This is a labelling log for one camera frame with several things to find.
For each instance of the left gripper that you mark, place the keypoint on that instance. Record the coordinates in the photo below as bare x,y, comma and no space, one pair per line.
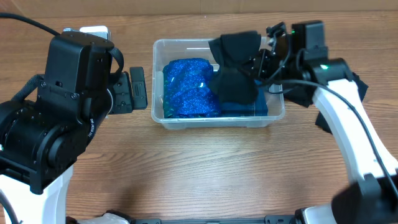
125,92

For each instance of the blue jeans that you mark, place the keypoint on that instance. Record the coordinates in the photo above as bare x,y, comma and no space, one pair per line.
248,107

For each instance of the clear plastic storage bin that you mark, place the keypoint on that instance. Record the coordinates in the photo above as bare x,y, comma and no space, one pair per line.
167,50

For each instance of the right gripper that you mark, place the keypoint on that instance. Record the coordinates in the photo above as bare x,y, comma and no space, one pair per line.
267,57

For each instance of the blue sparkly cloth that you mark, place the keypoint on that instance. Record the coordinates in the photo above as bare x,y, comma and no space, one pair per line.
186,91

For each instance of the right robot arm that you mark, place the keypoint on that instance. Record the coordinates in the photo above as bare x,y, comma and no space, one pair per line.
299,57

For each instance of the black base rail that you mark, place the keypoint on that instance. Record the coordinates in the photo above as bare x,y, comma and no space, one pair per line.
211,221

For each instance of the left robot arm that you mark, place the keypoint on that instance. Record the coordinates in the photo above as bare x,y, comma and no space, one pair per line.
54,117

